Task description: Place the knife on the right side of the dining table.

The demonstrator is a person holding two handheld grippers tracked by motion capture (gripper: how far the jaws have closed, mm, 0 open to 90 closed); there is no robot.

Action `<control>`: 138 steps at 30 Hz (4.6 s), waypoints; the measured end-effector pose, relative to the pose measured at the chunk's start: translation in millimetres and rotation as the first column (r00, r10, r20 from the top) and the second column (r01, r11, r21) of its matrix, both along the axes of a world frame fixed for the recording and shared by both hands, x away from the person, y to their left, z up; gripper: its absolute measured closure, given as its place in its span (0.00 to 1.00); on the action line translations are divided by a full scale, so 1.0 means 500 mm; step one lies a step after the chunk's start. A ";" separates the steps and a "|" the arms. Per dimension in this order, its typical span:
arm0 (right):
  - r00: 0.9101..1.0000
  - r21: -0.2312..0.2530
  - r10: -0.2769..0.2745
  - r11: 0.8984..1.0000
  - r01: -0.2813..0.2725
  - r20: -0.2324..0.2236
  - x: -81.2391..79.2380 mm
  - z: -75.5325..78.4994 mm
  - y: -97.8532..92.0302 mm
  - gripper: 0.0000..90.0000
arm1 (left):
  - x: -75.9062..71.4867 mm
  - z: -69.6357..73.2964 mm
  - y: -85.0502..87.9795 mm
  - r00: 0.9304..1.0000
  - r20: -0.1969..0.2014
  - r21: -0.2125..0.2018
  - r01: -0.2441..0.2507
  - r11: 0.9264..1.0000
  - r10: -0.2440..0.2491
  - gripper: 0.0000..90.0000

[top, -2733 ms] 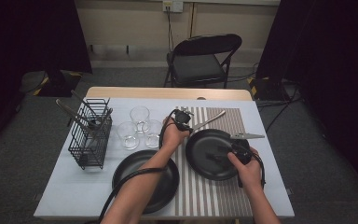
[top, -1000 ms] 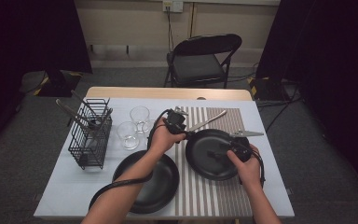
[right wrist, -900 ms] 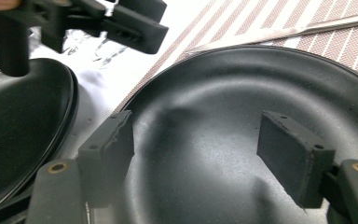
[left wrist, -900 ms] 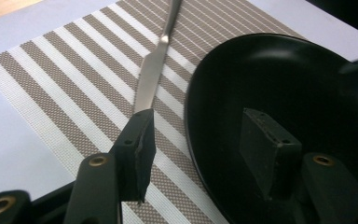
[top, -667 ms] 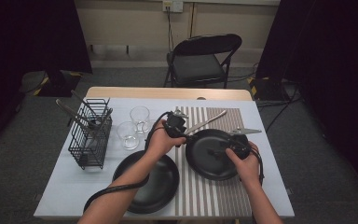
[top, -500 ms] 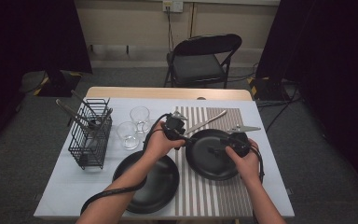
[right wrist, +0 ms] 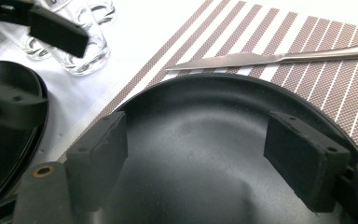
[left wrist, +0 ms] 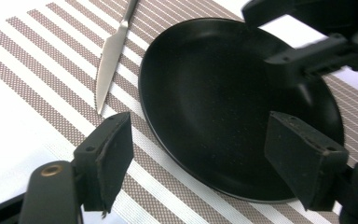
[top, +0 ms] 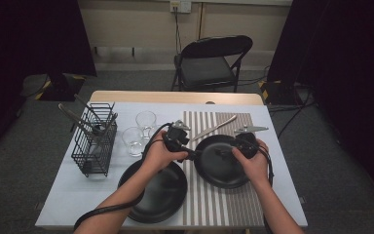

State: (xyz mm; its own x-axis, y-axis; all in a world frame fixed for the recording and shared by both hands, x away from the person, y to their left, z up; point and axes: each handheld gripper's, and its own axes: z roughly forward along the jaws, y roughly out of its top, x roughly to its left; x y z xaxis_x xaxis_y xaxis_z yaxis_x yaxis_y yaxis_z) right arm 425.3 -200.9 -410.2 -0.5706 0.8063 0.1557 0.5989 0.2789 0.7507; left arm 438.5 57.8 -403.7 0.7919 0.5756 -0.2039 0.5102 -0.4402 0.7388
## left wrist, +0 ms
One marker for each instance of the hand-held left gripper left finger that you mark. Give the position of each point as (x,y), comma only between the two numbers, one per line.
(105,161)

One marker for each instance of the steel knife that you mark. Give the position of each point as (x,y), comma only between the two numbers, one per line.
(110,59)

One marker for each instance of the black plate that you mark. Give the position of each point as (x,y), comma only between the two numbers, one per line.
(214,109)

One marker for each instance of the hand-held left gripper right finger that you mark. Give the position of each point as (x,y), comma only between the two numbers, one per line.
(304,161)

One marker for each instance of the striped placemat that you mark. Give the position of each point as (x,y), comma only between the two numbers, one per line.
(59,65)

